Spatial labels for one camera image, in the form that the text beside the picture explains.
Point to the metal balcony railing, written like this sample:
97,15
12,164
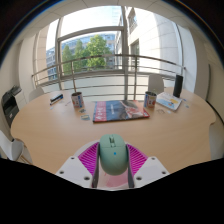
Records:
100,56

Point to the black cylindrical speaker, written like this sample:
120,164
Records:
178,86

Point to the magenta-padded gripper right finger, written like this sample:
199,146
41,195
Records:
151,168

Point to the white chair with wooden legs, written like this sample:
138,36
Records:
10,146

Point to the white plastic chair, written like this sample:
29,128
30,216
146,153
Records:
36,94
156,83

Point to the dark blue stapler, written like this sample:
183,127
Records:
56,98

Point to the red and blue magazine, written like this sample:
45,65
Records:
118,111

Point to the printed white mug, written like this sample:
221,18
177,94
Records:
77,100

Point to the mint green computer mouse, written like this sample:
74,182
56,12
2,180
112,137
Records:
113,156

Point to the red and white mug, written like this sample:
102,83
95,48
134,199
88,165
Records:
150,99

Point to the stack of light brochures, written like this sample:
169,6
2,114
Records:
169,100

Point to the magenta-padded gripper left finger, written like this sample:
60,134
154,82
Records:
71,169

